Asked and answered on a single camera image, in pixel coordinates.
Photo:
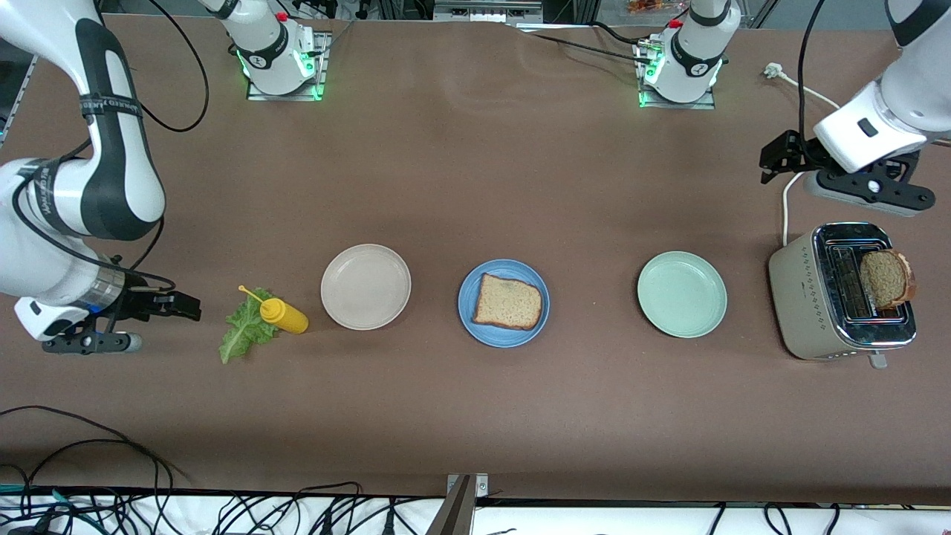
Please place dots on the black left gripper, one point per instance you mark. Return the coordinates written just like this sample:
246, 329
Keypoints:
801, 151

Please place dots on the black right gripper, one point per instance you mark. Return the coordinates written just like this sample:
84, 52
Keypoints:
140, 302

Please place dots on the green lettuce leaf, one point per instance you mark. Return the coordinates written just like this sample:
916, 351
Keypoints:
241, 334

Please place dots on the yellow mustard squeeze bottle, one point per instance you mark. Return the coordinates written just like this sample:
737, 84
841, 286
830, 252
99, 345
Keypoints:
287, 318

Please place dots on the brown bread slice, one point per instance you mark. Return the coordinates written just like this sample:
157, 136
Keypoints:
885, 281
509, 302

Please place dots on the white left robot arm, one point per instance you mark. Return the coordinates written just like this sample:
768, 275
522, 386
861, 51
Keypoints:
891, 104

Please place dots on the light green plate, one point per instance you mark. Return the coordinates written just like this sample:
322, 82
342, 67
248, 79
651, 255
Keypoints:
682, 295

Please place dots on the beige plate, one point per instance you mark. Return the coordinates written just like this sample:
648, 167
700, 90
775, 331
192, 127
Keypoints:
365, 287

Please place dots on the blue plate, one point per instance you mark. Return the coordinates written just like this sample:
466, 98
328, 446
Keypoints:
468, 312

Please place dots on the beige chrome toaster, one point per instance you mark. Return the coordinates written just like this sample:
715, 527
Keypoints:
799, 297

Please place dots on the orange packet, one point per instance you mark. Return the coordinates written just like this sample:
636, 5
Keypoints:
646, 6

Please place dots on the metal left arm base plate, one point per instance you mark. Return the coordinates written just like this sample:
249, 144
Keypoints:
706, 105

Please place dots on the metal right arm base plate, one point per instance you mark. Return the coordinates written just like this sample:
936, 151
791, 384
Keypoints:
260, 95

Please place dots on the aluminium frame block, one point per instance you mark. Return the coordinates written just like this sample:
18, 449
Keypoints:
487, 9

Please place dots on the aluminium profile post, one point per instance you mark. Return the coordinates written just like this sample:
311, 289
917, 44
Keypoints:
457, 513

